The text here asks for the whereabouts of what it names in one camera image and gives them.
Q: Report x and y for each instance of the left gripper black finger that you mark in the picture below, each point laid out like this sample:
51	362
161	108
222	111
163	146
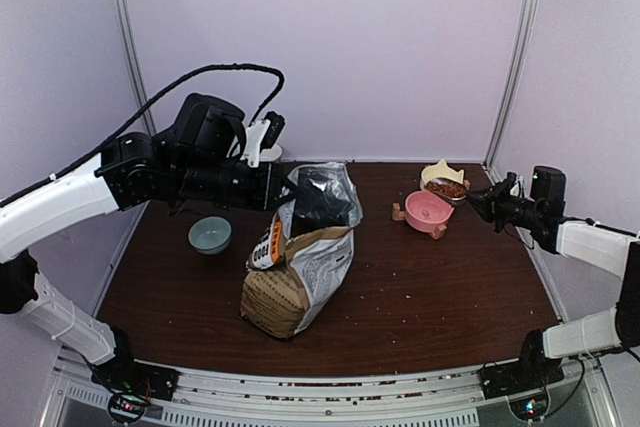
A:
290	197
291	181

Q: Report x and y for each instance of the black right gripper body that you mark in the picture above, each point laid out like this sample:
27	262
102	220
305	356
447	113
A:
512	210

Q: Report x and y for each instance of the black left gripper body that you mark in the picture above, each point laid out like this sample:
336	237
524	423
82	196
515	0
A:
209	182

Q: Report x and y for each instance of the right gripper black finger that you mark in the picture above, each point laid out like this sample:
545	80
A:
485	195
484	208

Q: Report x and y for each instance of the silver metal food scoop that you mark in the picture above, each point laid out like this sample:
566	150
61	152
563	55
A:
446	180

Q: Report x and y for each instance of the brown dog food bag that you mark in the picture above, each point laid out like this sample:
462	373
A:
304	254

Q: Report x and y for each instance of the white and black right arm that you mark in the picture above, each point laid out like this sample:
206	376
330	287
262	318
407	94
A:
580	241

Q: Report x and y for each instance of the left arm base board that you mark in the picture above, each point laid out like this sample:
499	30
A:
126	408

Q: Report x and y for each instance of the right arm base board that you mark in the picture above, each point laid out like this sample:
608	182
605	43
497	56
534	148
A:
530	408

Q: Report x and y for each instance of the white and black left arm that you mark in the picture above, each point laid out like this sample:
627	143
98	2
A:
208	154

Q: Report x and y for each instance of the cream cat-ear pet bowl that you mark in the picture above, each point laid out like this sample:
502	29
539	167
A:
440	169

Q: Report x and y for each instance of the pink cat-ear pet bowl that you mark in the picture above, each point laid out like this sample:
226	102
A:
427	213

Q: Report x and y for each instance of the brown kibble in scoop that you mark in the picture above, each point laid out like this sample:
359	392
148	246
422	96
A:
449	190

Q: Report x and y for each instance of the white patterned ceramic bowl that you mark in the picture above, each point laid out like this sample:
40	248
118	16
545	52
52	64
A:
272	154

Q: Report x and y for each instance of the light green ceramic bowl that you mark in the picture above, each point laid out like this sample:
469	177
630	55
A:
210	235

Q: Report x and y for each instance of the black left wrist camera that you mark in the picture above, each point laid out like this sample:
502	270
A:
260	135

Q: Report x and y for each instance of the right aluminium table rail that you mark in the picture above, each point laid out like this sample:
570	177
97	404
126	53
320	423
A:
534	252

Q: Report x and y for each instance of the right aluminium corner post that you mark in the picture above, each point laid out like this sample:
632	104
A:
526	20

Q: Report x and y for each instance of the aluminium corner post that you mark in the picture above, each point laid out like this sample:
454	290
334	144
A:
526	20
130	52

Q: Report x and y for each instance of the left aluminium corner post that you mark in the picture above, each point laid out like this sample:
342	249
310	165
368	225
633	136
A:
130	52

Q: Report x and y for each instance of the aluminium front frame rail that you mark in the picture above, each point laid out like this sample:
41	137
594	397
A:
453	397

